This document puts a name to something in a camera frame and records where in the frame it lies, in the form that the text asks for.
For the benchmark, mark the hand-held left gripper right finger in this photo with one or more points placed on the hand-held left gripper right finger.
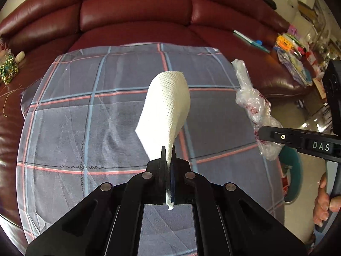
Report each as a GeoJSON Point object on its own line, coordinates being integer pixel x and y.
{"type": "Point", "coordinates": [178, 184]}

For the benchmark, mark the dark red leather sofa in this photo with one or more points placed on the dark red leather sofa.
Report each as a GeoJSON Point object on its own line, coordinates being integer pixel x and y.
{"type": "Point", "coordinates": [133, 10]}

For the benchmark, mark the pile of colourful papers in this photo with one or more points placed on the pile of colourful papers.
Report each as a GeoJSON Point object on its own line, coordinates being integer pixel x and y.
{"type": "Point", "coordinates": [293, 56]}

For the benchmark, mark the grey plaid cloth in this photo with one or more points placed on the grey plaid cloth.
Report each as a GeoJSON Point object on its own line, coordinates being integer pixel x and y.
{"type": "Point", "coordinates": [80, 125]}

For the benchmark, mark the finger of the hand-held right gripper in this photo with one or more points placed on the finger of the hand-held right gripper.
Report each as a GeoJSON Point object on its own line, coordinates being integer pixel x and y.
{"type": "Point", "coordinates": [277, 137]}

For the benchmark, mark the cardboard box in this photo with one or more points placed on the cardboard box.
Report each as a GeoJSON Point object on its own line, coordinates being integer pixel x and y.
{"type": "Point", "coordinates": [307, 12]}

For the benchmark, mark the teal plastic basin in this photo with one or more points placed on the teal plastic basin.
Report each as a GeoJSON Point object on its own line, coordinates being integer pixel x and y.
{"type": "Point", "coordinates": [293, 176]}

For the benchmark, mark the person's right hand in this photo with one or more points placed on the person's right hand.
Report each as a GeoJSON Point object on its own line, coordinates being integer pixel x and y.
{"type": "Point", "coordinates": [323, 205]}

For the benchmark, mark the white paper towel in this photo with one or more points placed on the white paper towel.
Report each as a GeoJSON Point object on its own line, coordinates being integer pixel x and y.
{"type": "Point", "coordinates": [165, 106]}

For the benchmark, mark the thin teal book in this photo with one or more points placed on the thin teal book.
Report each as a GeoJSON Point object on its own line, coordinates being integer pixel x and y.
{"type": "Point", "coordinates": [247, 38]}

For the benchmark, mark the wooden side table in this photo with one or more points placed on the wooden side table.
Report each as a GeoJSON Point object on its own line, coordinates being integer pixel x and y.
{"type": "Point", "coordinates": [319, 90]}

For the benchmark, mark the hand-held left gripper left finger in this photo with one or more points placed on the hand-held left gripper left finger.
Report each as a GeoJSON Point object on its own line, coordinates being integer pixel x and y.
{"type": "Point", "coordinates": [159, 181]}

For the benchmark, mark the clear plastic bag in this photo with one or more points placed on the clear plastic bag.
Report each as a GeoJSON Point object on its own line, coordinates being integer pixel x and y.
{"type": "Point", "coordinates": [253, 104]}

